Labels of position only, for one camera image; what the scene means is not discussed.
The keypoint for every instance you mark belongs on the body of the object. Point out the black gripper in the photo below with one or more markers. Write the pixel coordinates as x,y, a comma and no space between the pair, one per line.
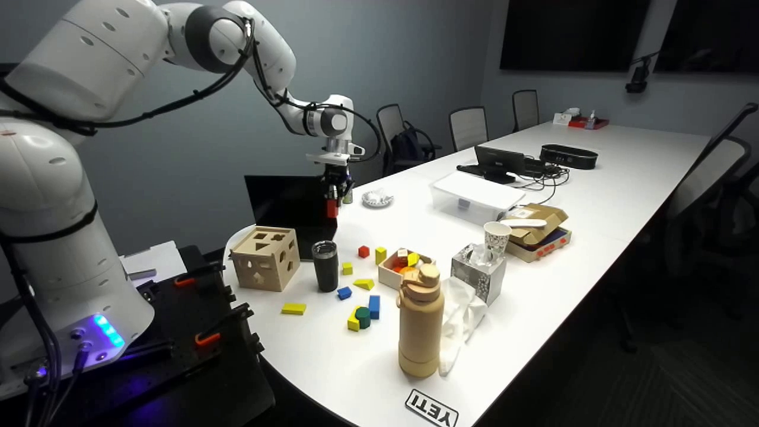
335,170

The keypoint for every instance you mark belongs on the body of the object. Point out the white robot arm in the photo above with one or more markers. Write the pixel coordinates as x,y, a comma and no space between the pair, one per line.
61,206

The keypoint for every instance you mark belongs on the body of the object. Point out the small red block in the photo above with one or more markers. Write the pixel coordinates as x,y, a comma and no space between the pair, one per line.
363,253

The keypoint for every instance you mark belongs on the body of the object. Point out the small yellow cube block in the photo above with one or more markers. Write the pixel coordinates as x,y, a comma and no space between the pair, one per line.
347,269

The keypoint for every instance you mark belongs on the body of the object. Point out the yellow two-tone block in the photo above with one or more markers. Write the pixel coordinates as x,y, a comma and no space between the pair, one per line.
379,256

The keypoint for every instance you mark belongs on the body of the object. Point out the long yellow block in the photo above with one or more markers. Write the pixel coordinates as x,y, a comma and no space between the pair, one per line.
363,284

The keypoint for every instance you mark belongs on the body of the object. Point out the wooden shape sorting box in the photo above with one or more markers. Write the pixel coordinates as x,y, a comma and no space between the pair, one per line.
263,258

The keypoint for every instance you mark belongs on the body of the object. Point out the red toy block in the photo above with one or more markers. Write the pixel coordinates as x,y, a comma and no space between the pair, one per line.
398,265

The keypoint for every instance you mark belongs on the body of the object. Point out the small blue cube block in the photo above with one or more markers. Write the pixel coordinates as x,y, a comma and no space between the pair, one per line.
345,294

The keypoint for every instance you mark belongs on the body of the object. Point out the yellow toy block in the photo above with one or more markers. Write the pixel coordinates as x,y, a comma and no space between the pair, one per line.
410,260

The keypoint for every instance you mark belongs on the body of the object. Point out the long blue block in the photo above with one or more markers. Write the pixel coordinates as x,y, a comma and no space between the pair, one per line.
373,308

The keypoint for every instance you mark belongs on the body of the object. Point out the flat yellow block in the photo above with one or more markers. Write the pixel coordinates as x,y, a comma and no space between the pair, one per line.
291,309

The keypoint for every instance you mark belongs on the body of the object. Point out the yellow block beside green block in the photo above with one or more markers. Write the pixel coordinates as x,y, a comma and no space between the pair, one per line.
352,324

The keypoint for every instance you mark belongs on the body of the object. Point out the white flat box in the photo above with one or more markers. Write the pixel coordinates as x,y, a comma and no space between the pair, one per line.
475,193

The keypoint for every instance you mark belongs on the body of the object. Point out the grey tissue box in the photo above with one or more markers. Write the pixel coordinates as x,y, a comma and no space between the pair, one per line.
476,273

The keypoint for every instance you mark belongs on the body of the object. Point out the brown cardboard box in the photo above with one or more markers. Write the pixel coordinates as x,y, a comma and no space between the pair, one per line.
539,224

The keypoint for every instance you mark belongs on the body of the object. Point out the round white device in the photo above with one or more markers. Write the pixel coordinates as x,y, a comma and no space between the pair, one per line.
377,198

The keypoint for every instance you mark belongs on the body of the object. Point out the black tumbler with lid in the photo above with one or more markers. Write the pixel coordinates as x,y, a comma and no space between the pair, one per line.
326,268

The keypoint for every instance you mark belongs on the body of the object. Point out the black backpack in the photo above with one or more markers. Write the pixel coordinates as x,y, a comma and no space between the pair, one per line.
410,148

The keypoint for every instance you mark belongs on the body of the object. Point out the small wooden toy tray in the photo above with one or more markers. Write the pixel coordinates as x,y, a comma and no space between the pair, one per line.
395,276

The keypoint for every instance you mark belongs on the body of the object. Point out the grey office chair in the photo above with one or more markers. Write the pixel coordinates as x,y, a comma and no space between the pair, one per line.
525,107
389,119
468,126
712,175

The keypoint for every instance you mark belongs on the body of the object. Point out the tan insulated bottle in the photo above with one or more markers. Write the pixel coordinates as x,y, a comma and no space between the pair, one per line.
421,324

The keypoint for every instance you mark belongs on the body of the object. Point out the orange clamp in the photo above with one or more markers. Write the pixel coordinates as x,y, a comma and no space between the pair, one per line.
207,341
185,282

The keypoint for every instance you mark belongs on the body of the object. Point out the printed paper cup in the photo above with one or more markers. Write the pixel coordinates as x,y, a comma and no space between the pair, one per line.
497,239

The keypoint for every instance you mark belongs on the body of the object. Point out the clear crumpled plastic bag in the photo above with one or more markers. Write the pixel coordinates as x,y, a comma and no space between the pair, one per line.
463,317

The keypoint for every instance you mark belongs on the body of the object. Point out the black monitor device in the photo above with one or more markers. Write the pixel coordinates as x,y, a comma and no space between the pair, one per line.
505,160

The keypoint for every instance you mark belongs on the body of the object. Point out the white paper sheets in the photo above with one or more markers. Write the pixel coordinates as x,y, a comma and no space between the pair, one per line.
154,263

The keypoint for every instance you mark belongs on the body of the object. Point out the black robot stand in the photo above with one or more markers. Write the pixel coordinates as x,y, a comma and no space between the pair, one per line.
181,364

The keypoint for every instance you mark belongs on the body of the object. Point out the black yeti sticker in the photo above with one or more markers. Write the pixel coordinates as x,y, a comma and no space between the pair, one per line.
433,409

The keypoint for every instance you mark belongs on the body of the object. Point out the black oval case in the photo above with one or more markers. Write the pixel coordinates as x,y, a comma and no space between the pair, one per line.
567,156

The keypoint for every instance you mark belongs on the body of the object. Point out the small white container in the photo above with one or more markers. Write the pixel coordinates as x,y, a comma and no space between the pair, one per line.
563,119

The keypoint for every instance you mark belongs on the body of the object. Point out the small red tray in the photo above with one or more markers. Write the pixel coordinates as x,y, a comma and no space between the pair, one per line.
590,125

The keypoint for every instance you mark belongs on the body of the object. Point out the black wall screen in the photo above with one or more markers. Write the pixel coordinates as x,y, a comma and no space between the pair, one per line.
712,37
571,33

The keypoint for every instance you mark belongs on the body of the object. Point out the black mounted camera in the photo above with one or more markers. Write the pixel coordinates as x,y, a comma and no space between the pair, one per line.
638,74

